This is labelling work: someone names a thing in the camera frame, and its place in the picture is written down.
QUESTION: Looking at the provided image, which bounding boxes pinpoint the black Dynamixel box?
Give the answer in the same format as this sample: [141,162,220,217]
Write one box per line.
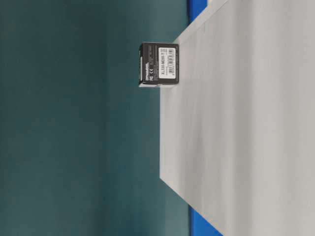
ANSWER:
[138,42,179,88]

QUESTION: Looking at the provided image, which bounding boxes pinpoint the white base block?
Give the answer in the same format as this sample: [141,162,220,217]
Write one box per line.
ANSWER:
[159,0,315,236]

